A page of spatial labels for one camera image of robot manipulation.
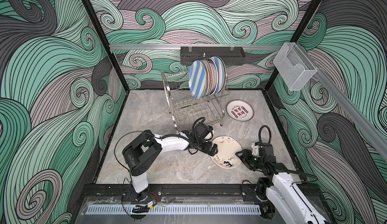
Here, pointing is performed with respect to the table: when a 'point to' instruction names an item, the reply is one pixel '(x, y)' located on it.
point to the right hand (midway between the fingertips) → (238, 156)
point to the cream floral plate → (226, 157)
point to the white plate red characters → (240, 110)
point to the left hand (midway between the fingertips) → (212, 148)
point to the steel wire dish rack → (185, 108)
